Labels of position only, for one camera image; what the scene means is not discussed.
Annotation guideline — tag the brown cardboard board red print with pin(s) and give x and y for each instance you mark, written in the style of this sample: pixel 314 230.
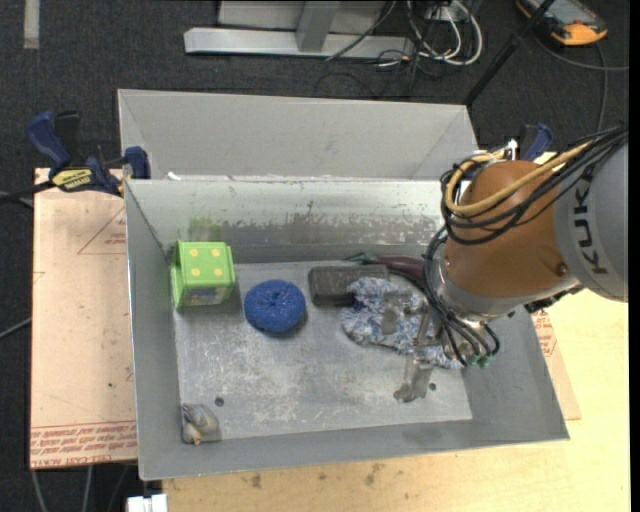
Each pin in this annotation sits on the brown cardboard board red print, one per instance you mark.
pixel 80 325

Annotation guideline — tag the grey toy duck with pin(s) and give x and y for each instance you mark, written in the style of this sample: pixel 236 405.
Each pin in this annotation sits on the grey toy duck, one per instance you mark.
pixel 197 425

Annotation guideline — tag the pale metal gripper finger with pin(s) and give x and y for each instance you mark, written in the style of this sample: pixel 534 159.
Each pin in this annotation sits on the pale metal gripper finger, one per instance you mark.
pixel 415 380
pixel 391 316

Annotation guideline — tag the blue and white cloth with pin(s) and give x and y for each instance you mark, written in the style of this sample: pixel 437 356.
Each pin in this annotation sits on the blue and white cloth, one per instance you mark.
pixel 367 320

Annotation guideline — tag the purple toy eggplant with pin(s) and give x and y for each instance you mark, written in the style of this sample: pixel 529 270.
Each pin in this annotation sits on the purple toy eggplant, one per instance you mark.
pixel 400 264

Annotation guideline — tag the blue round scrubber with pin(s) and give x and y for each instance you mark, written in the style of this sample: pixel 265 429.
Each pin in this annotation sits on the blue round scrubber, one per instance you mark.
pixel 275 306

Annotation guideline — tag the dark grey flat block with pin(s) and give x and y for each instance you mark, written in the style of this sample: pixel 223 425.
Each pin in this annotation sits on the dark grey flat block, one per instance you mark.
pixel 332 285

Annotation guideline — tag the green dice box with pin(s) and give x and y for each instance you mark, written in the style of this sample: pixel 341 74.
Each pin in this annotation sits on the green dice box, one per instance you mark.
pixel 202 272

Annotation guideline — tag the grey metal bin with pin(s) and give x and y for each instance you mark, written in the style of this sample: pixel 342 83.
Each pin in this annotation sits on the grey metal bin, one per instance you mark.
pixel 320 380

